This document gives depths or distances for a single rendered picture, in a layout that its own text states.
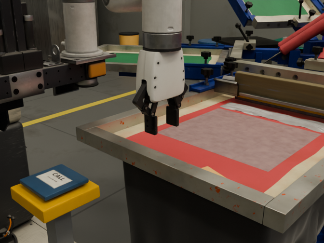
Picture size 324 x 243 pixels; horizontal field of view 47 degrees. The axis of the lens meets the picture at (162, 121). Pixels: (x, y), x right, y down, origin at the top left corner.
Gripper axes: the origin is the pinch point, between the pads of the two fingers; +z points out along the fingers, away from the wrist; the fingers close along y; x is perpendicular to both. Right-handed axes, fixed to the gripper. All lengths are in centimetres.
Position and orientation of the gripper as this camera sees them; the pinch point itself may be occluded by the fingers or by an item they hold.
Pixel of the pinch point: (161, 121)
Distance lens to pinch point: 77.1
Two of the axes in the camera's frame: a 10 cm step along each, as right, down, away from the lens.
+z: 0.0, 9.4, 3.4
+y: -6.8, 2.5, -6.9
